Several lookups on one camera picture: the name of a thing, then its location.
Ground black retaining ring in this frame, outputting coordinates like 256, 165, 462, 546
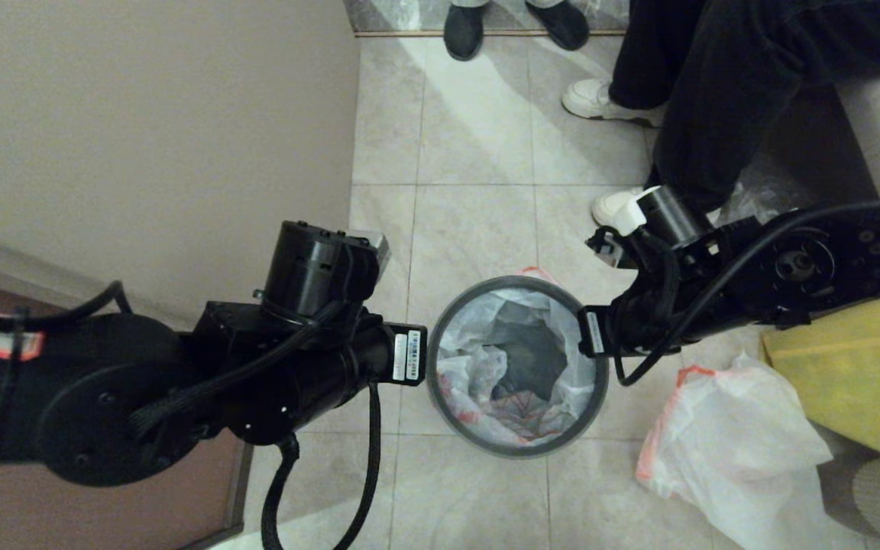
426, 275, 610, 459

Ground white bag with red drawstring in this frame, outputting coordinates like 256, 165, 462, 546
437, 266, 597, 446

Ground translucent red-print trash bag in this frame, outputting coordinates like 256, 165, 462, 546
636, 351, 869, 550

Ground clear plastic bag dark contents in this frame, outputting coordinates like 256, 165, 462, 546
715, 172, 800, 226

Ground yellow bag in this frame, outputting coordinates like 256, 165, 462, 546
761, 298, 880, 461

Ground white sneaker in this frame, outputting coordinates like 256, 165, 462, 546
591, 187, 723, 228
561, 78, 666, 128

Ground person's leg in black trousers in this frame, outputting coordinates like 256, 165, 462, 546
608, 0, 716, 112
642, 0, 880, 215

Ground dark slip-on shoe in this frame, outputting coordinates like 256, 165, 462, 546
526, 0, 591, 52
443, 3, 487, 63

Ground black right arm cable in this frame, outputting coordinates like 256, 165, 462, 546
612, 200, 880, 387

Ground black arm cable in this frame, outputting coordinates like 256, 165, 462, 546
612, 200, 880, 387
0, 280, 133, 335

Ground black braided cable sleeve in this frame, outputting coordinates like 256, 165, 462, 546
131, 302, 382, 550

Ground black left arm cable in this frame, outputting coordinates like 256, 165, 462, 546
0, 280, 133, 335

